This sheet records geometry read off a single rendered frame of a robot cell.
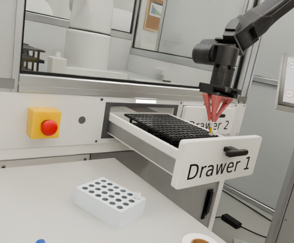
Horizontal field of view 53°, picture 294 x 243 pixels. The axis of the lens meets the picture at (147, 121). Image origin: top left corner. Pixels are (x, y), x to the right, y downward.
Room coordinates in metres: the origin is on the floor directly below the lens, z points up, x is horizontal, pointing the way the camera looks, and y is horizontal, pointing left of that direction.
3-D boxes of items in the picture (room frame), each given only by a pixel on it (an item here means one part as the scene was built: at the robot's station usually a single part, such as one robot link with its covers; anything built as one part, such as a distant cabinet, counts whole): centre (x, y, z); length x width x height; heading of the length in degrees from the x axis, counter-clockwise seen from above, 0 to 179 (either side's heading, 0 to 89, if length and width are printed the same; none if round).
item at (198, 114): (1.13, -0.24, 0.87); 0.29 x 0.02 x 0.11; 129
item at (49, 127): (0.69, 0.23, 0.88); 0.04 x 0.03 x 0.04; 129
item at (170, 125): (0.84, -0.07, 0.87); 0.22 x 0.18 x 0.06; 39
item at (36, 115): (0.72, 0.25, 0.88); 0.07 x 0.05 x 0.07; 129
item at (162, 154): (0.85, -0.06, 0.86); 0.40 x 0.26 x 0.06; 39
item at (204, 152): (0.69, -0.19, 0.87); 0.29 x 0.02 x 0.11; 129
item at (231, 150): (0.67, -0.21, 0.91); 0.07 x 0.04 x 0.01; 129
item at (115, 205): (0.57, 0.05, 0.78); 0.12 x 0.08 x 0.04; 58
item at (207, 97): (0.81, -0.18, 0.98); 0.07 x 0.07 x 0.09; 37
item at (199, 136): (0.76, -0.13, 0.90); 0.18 x 0.02 x 0.01; 129
